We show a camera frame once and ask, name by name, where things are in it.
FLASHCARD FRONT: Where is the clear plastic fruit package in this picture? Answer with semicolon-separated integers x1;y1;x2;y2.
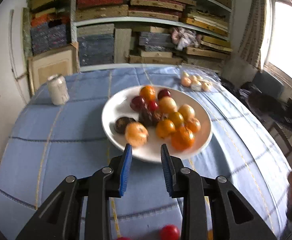
179;64;221;92

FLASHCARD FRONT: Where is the pale orange persimmon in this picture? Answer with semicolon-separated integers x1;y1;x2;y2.
125;122;149;148

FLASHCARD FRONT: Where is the dark chair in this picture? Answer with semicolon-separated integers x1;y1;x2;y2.
236;71;284;108

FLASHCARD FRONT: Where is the white beverage can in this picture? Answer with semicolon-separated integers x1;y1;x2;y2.
47;74;69;106

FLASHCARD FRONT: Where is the framed picture leaning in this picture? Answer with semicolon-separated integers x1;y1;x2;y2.
28;42;79;96

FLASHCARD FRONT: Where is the mandarin at plate back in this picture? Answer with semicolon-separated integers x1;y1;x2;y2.
139;85;156;103

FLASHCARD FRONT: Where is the mandarin at plate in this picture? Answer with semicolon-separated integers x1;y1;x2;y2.
139;85;156;103
171;126;195;151

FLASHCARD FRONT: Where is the pink plastic bag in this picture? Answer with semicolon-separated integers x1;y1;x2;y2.
170;27;202;51

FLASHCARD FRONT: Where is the dark red plum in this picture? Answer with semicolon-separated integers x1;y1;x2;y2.
130;96;147;112

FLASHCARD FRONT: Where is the metal shelf with boxes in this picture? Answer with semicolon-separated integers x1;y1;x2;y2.
24;0;233;71

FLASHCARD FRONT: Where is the large dark water chestnut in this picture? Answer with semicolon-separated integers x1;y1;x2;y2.
114;116;135;134

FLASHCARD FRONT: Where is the mandarin at plate front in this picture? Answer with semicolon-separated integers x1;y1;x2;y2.
171;126;195;151

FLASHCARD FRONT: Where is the blue checked tablecloth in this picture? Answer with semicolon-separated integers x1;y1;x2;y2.
0;67;290;239

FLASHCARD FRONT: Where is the white oval plate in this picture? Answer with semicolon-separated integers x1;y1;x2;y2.
101;86;213;163

